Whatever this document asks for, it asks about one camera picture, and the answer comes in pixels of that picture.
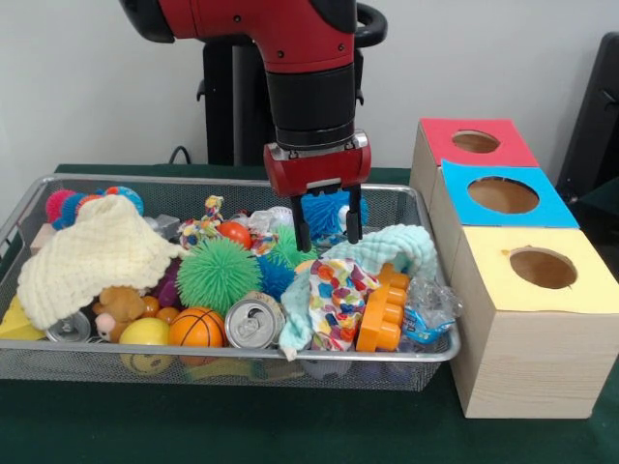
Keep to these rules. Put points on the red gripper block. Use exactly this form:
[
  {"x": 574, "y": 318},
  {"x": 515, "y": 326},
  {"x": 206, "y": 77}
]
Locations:
[{"x": 317, "y": 166}]

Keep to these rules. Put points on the mint green waffle cloth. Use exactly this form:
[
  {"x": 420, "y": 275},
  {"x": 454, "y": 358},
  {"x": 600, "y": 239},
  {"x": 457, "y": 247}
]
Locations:
[{"x": 387, "y": 246}]

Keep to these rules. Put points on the colourful patterned cloth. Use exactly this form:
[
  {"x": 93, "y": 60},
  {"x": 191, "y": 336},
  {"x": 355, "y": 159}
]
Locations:
[{"x": 338, "y": 300}]

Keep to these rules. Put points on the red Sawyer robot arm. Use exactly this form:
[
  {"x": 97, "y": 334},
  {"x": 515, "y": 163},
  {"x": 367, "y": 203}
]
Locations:
[{"x": 305, "y": 68}]

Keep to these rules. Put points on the wooden three-hole box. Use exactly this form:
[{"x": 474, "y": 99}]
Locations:
[{"x": 532, "y": 358}]

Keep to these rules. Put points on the clear mesh bin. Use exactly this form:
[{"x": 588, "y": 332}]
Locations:
[{"x": 58, "y": 362}]

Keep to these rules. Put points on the large blue spiky ball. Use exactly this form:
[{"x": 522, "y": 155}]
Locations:
[{"x": 329, "y": 215}]

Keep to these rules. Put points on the orange plastic gear toy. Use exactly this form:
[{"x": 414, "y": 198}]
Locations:
[{"x": 382, "y": 319}]

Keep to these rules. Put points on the green spiky ball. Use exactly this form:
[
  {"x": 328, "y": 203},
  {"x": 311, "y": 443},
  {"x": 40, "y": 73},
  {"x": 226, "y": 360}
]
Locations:
[{"x": 218, "y": 275}]

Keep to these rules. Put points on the silver drink can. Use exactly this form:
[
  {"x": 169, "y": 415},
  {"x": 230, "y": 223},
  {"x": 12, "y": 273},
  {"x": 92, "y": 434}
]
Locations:
[{"x": 253, "y": 324}]

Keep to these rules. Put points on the clear plastic packet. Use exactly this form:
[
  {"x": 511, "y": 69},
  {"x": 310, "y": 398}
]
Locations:
[{"x": 430, "y": 309}]

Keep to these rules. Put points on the small orange basketball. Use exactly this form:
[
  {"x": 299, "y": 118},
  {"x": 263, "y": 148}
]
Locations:
[{"x": 198, "y": 329}]

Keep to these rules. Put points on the yellow ball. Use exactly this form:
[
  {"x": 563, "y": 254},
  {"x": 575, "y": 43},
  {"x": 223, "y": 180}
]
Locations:
[{"x": 145, "y": 333}]

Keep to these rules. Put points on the small brown teddy bear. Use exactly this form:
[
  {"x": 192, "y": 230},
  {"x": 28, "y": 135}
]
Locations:
[{"x": 121, "y": 304}]

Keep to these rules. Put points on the cream waffle cloth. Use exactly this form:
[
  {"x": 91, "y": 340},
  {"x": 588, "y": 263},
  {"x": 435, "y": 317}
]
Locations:
[{"x": 97, "y": 251}]

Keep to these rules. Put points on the black panel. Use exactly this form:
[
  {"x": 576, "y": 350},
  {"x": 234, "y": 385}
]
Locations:
[{"x": 595, "y": 126}]

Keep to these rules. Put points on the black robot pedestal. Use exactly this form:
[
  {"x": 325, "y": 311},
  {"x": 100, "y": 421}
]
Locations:
[{"x": 232, "y": 106}]

